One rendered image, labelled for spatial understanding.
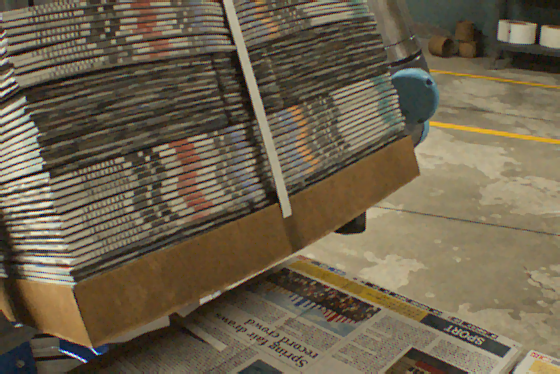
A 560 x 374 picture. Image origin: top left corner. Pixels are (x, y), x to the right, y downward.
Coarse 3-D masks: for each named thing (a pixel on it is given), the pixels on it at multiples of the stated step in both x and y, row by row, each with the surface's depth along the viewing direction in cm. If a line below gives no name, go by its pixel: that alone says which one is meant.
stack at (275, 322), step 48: (240, 288) 63; (288, 288) 63; (336, 288) 63; (384, 288) 62; (144, 336) 55; (192, 336) 55; (240, 336) 55; (288, 336) 55; (336, 336) 55; (384, 336) 55; (432, 336) 54; (480, 336) 54
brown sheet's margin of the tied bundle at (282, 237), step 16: (304, 192) 50; (272, 208) 48; (304, 208) 50; (272, 224) 48; (288, 224) 49; (304, 224) 50; (272, 240) 47; (288, 240) 49; (304, 240) 50; (272, 256) 47; (288, 256) 48
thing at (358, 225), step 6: (360, 216) 85; (348, 222) 85; (354, 222) 85; (360, 222) 85; (342, 228) 86; (348, 228) 85; (354, 228) 85; (360, 228) 85; (342, 234) 87; (348, 234) 87
